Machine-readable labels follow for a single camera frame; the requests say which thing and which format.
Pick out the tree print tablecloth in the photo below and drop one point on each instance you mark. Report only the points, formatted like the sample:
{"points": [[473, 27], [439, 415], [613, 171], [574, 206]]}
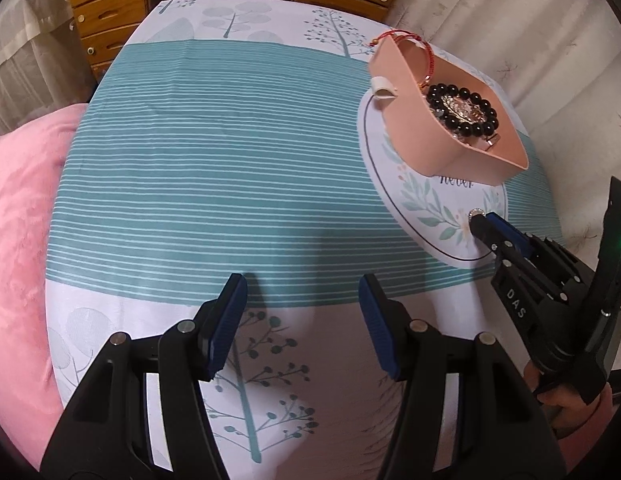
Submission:
{"points": [[215, 170]]}

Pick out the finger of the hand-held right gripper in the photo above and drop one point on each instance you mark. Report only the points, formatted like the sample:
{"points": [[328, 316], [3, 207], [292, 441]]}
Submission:
{"points": [[515, 234], [488, 237]]}

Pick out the pink fleece blanket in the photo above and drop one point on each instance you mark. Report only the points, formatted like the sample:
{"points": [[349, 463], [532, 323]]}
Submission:
{"points": [[25, 240]]}

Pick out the wooden desk with drawers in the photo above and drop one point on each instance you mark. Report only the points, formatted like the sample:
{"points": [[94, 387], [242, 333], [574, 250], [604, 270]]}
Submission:
{"points": [[115, 5]]}

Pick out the person's right hand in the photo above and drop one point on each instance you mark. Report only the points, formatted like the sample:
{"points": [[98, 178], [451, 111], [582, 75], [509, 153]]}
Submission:
{"points": [[565, 407]]}

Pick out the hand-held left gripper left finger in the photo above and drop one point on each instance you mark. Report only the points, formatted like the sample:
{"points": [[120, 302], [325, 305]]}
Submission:
{"points": [[225, 320]]}

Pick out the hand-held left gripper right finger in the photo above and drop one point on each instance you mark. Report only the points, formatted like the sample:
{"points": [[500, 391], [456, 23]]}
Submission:
{"points": [[378, 322]]}

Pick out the pink plastic tray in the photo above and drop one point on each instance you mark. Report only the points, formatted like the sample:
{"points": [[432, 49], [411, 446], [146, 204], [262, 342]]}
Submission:
{"points": [[415, 130]]}

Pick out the gold ornate jewelry piece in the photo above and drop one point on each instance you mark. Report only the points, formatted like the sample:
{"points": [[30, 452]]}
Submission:
{"points": [[460, 109]]}

